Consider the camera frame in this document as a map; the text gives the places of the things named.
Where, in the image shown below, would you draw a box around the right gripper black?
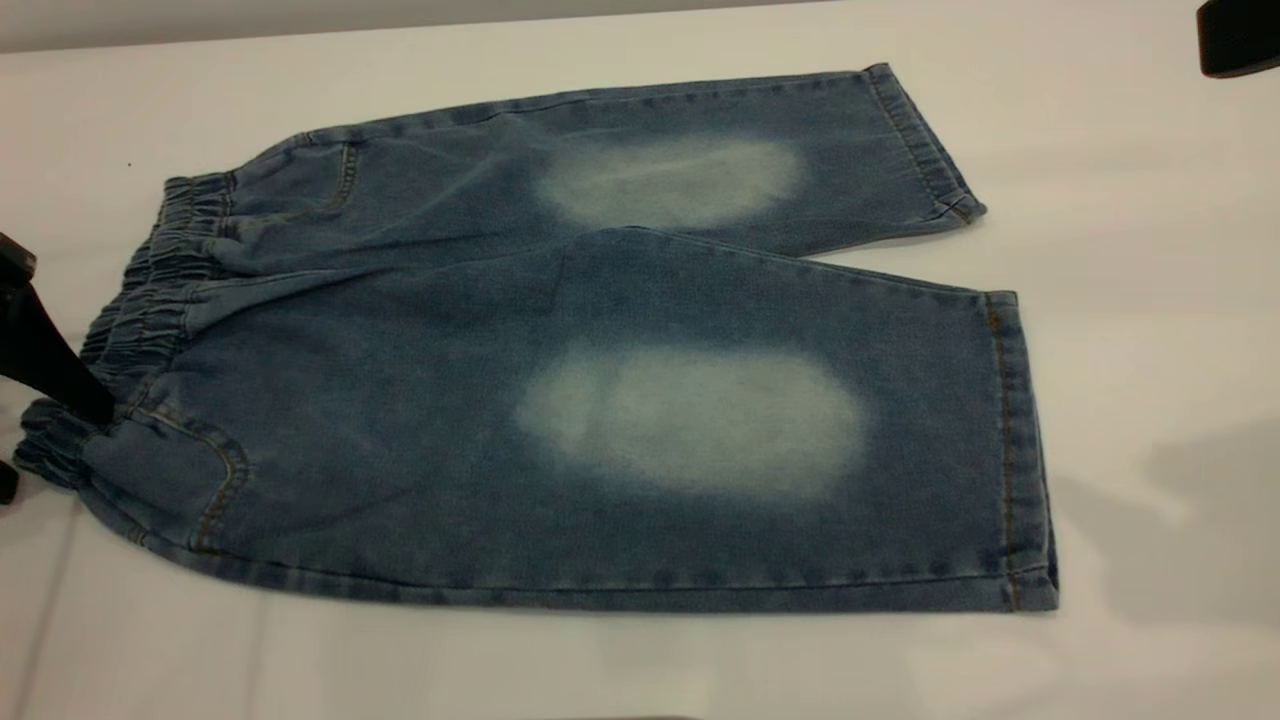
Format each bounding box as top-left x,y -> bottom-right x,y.
1197,0 -> 1280,79

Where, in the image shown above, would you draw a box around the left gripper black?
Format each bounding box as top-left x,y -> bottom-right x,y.
0,232 -> 117,505

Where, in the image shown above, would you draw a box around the blue denim children's pants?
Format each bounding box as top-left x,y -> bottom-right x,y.
14,64 -> 1059,613

